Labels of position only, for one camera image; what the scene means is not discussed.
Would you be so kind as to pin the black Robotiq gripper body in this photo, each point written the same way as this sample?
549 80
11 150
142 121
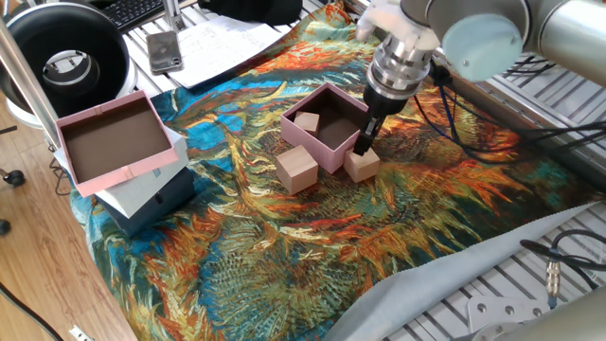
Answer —
386 106

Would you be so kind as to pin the slanted aluminium post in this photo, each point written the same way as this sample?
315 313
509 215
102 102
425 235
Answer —
26 80

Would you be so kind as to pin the white power strip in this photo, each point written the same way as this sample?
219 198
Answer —
80 334

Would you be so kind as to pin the black chair caster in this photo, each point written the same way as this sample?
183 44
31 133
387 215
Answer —
4 227
15 178

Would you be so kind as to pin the black keyboard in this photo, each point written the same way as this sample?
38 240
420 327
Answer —
132 12

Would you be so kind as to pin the pink open gift box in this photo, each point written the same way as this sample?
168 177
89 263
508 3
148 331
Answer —
308 142

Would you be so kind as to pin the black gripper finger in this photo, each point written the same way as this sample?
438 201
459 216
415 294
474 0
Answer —
369 135

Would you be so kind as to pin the grey smartphone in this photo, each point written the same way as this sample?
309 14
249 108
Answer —
164 51

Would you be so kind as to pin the small wooden cube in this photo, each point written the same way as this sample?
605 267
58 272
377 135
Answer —
363 166
308 122

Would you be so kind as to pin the pink gift box lid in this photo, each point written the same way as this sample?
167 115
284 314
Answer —
118 142

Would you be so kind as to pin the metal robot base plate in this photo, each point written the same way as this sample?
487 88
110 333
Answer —
492 310

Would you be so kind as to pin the large wooden cube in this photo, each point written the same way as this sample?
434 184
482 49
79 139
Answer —
296 170

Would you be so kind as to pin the dark blue box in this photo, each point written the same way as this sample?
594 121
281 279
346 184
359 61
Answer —
161 208

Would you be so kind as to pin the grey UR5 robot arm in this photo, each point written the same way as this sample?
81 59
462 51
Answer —
483 38

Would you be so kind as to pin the sunflower painting print cloth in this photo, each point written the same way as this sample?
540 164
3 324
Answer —
284 246

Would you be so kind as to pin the metal stand pole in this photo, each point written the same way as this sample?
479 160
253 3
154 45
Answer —
172 14

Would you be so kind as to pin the black bag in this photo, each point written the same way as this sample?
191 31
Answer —
251 9

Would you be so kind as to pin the white printed paper sheet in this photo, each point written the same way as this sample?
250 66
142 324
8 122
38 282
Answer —
222 47

